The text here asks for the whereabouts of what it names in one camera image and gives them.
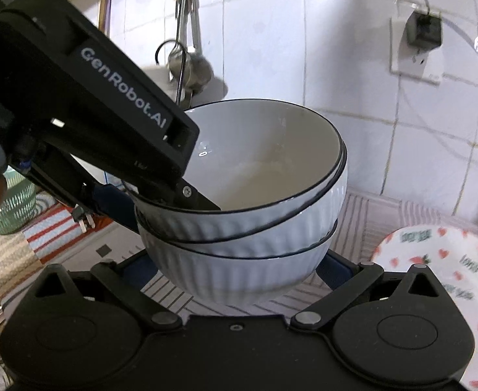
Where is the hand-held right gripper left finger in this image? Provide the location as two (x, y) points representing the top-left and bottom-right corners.
(33, 250), (183, 331)

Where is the metal ladle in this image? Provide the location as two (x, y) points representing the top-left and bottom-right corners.
(155, 0), (214, 104)

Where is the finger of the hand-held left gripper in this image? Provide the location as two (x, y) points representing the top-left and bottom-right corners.
(73, 181), (141, 234)
(141, 177), (222, 212)

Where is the wooden utensil handle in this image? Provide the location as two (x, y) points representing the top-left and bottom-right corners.
(98, 0), (113, 41)

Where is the red striped cloth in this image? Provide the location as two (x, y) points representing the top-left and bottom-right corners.
(23, 204), (113, 253)

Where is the white wall socket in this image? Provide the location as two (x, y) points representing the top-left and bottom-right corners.
(389, 4), (445, 86)

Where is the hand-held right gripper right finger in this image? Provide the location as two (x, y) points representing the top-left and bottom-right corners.
(290, 250), (441, 330)

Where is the white ribbed bowl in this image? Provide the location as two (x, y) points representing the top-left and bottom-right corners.
(139, 212), (339, 306)
(135, 100), (349, 253)

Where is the white carrot print plate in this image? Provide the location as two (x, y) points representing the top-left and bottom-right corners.
(370, 225), (478, 391)

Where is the green plastic basket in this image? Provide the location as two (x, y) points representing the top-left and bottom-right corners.
(0, 167), (38, 236)

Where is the black power adapter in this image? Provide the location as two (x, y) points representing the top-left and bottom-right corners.
(404, 10), (443, 50)

